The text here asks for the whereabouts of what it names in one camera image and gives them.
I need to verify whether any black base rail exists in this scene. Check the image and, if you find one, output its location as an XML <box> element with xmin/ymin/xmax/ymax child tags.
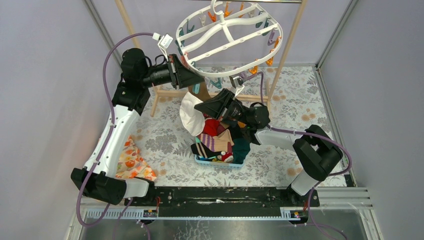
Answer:
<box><xmin>130</xmin><ymin>186</ymin><xmax>320</xmax><ymax>218</ymax></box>

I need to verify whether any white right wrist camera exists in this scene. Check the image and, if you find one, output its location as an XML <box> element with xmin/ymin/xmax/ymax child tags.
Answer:
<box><xmin>229</xmin><ymin>76</ymin><xmax>245</xmax><ymax>97</ymax></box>

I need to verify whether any teal clothes peg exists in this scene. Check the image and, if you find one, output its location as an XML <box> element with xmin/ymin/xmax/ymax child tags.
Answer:
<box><xmin>209</xmin><ymin>77</ymin><xmax>222</xmax><ymax>89</ymax></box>

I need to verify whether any blue plastic sock basket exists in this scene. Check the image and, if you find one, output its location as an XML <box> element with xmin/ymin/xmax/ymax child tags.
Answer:
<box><xmin>194</xmin><ymin>125</ymin><xmax>250</xmax><ymax>170</ymax></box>

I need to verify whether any red sock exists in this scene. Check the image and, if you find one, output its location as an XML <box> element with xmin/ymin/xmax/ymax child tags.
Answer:
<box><xmin>202</xmin><ymin>118</ymin><xmax>226</xmax><ymax>137</ymax></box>

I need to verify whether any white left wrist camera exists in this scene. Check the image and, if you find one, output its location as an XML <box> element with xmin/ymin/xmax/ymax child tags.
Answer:
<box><xmin>152</xmin><ymin>32</ymin><xmax>174</xmax><ymax>57</ymax></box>

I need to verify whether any purple cable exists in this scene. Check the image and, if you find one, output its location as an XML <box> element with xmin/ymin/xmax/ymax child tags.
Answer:
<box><xmin>76</xmin><ymin>32</ymin><xmax>155</xmax><ymax>228</ymax></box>
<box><xmin>241</xmin><ymin>71</ymin><xmax>353</xmax><ymax>240</ymax></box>

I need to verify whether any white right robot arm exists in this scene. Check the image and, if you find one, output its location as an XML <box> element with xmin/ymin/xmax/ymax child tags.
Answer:
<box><xmin>194</xmin><ymin>89</ymin><xmax>343</xmax><ymax>206</ymax></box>

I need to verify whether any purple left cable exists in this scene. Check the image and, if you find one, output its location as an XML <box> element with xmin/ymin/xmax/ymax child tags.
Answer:
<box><xmin>76</xmin><ymin>32</ymin><xmax>155</xmax><ymax>228</ymax></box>

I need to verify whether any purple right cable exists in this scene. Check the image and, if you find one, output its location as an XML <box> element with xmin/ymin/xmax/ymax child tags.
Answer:
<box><xmin>241</xmin><ymin>71</ymin><xmax>353</xmax><ymax>240</ymax></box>

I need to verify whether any orange floral cloth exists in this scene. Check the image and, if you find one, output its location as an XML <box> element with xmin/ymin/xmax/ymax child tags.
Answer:
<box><xmin>89</xmin><ymin>135</ymin><xmax>158</xmax><ymax>203</ymax></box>

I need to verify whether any purple striped sock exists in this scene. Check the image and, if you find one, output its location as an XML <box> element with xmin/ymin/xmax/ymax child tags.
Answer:
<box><xmin>191</xmin><ymin>133</ymin><xmax>223</xmax><ymax>157</ymax></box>

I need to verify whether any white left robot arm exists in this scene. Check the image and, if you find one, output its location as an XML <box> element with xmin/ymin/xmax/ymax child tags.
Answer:
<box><xmin>70</xmin><ymin>48</ymin><xmax>204</xmax><ymax>206</ymax></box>

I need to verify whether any tan brown sock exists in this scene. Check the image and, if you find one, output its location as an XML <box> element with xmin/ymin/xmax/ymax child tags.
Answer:
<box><xmin>188</xmin><ymin>82</ymin><xmax>212</xmax><ymax>102</ymax></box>

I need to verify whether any white sock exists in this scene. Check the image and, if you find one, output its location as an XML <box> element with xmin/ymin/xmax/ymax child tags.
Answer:
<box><xmin>179</xmin><ymin>91</ymin><xmax>205</xmax><ymax>137</ymax></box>

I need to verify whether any dark teal sock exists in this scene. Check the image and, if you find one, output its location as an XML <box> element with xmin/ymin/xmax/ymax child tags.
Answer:
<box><xmin>232</xmin><ymin>138</ymin><xmax>251</xmax><ymax>165</ymax></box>

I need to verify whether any white oval clip hanger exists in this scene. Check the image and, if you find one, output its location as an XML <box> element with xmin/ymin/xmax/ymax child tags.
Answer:
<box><xmin>174</xmin><ymin>0</ymin><xmax>284</xmax><ymax>78</ymax></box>

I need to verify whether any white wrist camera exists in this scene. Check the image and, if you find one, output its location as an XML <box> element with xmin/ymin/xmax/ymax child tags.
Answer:
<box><xmin>229</xmin><ymin>76</ymin><xmax>245</xmax><ymax>97</ymax></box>
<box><xmin>152</xmin><ymin>32</ymin><xmax>174</xmax><ymax>57</ymax></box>

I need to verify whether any wooden drying rack frame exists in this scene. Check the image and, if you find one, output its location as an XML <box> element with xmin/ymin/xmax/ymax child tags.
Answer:
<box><xmin>114</xmin><ymin>0</ymin><xmax>309</xmax><ymax>117</ymax></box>

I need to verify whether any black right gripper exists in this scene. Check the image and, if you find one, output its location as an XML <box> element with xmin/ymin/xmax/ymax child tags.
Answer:
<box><xmin>194</xmin><ymin>88</ymin><xmax>251</xmax><ymax>126</ymax></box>

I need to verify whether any floral patterned table mat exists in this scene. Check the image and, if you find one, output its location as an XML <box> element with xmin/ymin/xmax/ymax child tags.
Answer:
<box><xmin>130</xmin><ymin>66</ymin><xmax>338</xmax><ymax>187</ymax></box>

